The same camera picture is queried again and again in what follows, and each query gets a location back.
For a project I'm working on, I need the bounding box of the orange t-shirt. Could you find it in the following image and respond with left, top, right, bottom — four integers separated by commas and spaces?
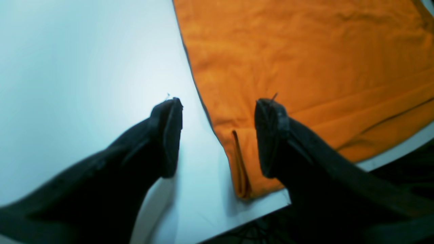
173, 0, 434, 200

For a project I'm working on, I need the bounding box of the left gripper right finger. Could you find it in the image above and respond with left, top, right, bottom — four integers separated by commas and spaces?
254, 98, 433, 244

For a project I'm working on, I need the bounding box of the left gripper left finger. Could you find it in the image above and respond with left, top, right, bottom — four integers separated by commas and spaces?
0, 97, 183, 244

